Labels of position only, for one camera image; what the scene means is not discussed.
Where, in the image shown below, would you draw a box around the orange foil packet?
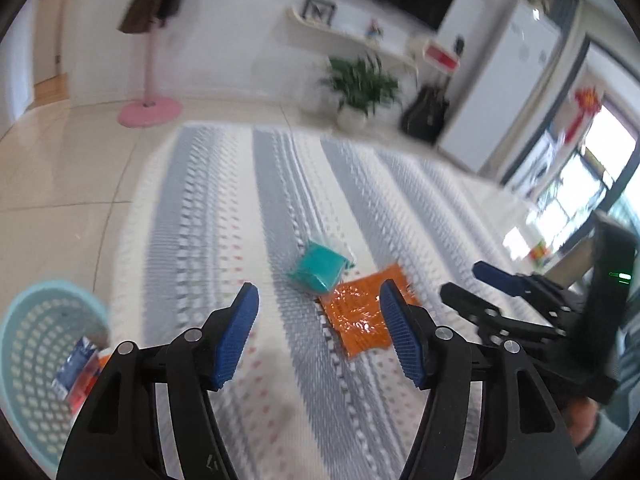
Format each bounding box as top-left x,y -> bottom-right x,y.
317,262 -> 421,359

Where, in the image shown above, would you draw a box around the red and white shelf box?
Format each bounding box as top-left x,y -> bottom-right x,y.
422,40 -> 461,73

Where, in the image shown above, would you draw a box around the brown hanging bag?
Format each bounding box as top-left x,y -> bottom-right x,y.
118,0 -> 161,35

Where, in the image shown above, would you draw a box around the black hanging bag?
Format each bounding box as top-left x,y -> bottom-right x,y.
160,0 -> 193,21

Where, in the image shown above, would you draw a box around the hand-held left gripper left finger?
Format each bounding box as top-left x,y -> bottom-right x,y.
56,282 -> 261,480

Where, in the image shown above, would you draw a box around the red hanging ornament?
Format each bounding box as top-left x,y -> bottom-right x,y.
567,87 -> 603,141

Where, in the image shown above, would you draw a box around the glass window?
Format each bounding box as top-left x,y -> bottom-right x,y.
500,105 -> 640,271

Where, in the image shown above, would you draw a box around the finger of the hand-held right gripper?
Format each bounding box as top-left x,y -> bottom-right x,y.
472,261 -> 586,311
439,282 -> 571,356

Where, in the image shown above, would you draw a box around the white curved wall shelf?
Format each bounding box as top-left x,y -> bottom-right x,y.
285,2 -> 418,68

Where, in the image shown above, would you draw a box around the white refrigerator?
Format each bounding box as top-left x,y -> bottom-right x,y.
437,0 -> 563,176

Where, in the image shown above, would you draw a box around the black framed butterfly picture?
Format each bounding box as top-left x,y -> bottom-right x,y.
300,0 -> 337,27

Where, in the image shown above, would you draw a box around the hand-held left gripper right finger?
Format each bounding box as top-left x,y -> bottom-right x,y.
378,280 -> 586,480

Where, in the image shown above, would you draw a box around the green potted plant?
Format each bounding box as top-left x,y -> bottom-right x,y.
320,55 -> 401,133

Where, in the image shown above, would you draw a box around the person's right forearm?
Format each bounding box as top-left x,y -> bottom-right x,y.
570,390 -> 636,466

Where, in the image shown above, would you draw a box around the blue and orange packets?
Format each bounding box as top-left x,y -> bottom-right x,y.
51,336 -> 101,403

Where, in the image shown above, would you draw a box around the teal packet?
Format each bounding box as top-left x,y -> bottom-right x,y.
286,240 -> 357,295

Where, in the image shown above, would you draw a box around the light blue plastic basket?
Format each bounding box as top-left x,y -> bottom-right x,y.
0,281 -> 112,471

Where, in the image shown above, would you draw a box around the grey striped woven tablecloth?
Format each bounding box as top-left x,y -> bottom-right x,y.
107,122 -> 561,480

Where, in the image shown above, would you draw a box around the pink coat rack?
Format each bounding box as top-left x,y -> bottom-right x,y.
117,0 -> 183,128

